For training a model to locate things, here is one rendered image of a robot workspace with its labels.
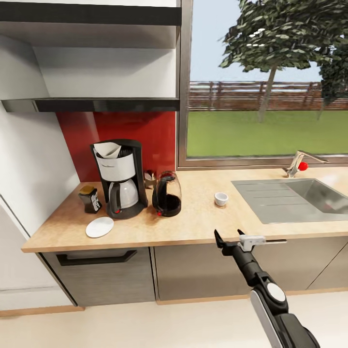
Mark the paper coffee filter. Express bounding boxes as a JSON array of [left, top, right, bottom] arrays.
[[94, 142, 121, 159]]

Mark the bottle of coffee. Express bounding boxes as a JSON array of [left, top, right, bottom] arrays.
[[78, 186, 102, 214]]

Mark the coffee cup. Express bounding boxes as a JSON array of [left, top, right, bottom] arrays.
[[215, 192, 228, 206]]

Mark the saucer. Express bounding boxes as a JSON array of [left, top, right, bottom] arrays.
[[86, 217, 114, 237]]

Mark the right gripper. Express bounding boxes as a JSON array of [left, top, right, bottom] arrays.
[[214, 229, 257, 270]]

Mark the electric kettle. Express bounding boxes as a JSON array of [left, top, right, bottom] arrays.
[[152, 171, 182, 217]]

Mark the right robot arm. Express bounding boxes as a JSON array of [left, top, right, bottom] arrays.
[[214, 229, 321, 348]]

